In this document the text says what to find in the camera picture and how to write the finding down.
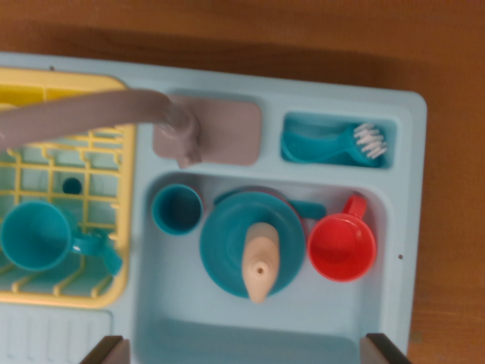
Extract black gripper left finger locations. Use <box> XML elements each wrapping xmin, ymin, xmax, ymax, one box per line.
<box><xmin>79</xmin><ymin>335</ymin><xmax>132</xmax><ymax>364</ymax></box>

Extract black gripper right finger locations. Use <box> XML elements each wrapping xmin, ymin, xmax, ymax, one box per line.
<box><xmin>359</xmin><ymin>333</ymin><xmax>412</xmax><ymax>364</ymax></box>

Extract beige detergent bottle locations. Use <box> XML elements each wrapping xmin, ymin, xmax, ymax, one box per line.
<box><xmin>242</xmin><ymin>222</ymin><xmax>281</xmax><ymax>304</ymax></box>

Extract light blue toy sink unit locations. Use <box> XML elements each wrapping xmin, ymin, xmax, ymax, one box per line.
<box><xmin>0</xmin><ymin>52</ymin><xmax>428</xmax><ymax>364</ymax></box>

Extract teal toy utensil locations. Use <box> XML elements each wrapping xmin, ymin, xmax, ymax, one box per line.
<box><xmin>100</xmin><ymin>237</ymin><xmax>124</xmax><ymax>276</ymax></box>

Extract yellow dish drying rack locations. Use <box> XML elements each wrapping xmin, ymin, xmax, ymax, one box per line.
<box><xmin>0</xmin><ymin>67</ymin><xmax>137</xmax><ymax>309</ymax></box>

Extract teal toy plate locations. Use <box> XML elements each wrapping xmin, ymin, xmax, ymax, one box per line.
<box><xmin>199</xmin><ymin>191</ymin><xmax>307</xmax><ymax>300</ymax></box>

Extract teal tumbler cup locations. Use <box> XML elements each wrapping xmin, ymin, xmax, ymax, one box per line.
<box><xmin>151</xmin><ymin>184</ymin><xmax>204</xmax><ymax>236</ymax></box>

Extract teal utensil under plates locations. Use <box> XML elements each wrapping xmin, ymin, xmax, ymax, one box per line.
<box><xmin>213</xmin><ymin>191</ymin><xmax>327</xmax><ymax>221</ymax></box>

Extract dark teal round drain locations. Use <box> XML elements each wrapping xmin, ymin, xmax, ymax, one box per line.
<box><xmin>61</xmin><ymin>177</ymin><xmax>83</xmax><ymax>195</ymax></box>

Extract teal dish brush white bristles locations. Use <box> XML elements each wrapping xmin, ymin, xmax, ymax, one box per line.
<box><xmin>280</xmin><ymin>121</ymin><xmax>388</xmax><ymax>166</ymax></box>

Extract grey toy faucet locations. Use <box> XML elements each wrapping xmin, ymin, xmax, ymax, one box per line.
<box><xmin>0</xmin><ymin>89</ymin><xmax>262</xmax><ymax>170</ymax></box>

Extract red mug with handle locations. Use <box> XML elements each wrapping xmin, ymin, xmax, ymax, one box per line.
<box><xmin>307</xmin><ymin>193</ymin><xmax>378</xmax><ymax>284</ymax></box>

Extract teal mug with handle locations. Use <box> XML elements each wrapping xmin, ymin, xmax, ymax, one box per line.
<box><xmin>0</xmin><ymin>200</ymin><xmax>105</xmax><ymax>272</ymax></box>

